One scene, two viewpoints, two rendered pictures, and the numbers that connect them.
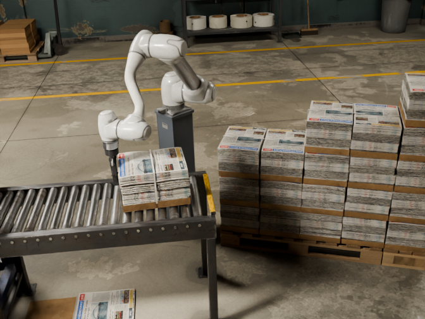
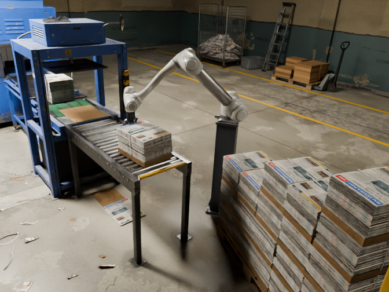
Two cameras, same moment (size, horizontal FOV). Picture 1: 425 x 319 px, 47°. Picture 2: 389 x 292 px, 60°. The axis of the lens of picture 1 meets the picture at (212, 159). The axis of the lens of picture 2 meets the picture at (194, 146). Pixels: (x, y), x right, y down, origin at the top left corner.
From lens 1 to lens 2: 2.36 m
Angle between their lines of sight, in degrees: 48
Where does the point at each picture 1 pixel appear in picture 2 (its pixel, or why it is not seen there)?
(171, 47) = (182, 61)
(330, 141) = (274, 190)
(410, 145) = (322, 236)
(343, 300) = not seen: outside the picture
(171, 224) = (118, 169)
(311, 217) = (255, 252)
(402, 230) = not seen: outside the picture
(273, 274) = (210, 272)
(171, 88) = not seen: hidden behind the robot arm
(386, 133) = (307, 208)
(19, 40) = (306, 73)
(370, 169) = (293, 238)
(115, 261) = (163, 197)
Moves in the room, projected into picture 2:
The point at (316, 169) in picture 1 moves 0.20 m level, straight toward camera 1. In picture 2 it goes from (263, 211) to (237, 216)
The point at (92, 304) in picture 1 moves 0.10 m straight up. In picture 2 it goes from (122, 205) to (121, 197)
